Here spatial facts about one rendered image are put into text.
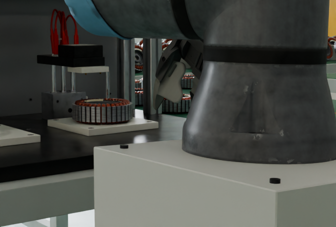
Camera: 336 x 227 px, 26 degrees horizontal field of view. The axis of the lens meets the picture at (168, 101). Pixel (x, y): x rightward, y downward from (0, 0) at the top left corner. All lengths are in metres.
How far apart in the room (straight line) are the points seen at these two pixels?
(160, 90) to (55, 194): 0.24
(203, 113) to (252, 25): 0.09
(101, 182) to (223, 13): 0.19
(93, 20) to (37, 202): 0.37
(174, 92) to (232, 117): 0.48
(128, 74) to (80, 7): 0.89
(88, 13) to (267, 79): 0.20
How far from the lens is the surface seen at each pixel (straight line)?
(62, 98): 1.45
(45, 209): 1.03
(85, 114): 1.32
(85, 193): 1.06
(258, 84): 0.64
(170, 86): 1.11
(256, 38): 0.64
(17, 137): 1.20
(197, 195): 0.58
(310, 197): 0.55
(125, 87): 1.61
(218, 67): 0.66
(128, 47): 1.62
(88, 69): 1.36
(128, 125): 1.30
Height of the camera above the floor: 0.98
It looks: 7 degrees down
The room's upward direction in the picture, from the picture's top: straight up
